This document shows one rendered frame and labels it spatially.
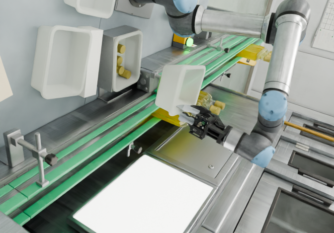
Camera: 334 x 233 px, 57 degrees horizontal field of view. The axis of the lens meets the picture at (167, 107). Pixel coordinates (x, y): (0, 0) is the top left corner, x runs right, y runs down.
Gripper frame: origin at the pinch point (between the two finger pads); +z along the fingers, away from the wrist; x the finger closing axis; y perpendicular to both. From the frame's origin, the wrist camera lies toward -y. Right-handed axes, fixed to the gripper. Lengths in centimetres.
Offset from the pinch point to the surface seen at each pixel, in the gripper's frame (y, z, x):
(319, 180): -41, -56, 14
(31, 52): 36, 37, -7
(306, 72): -635, -11, 21
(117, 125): 9.4, 17.1, 14.1
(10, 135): 49, 24, 11
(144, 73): -13.9, 26.2, -1.4
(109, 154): 15.5, 13.0, 22.4
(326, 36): -615, -14, -60
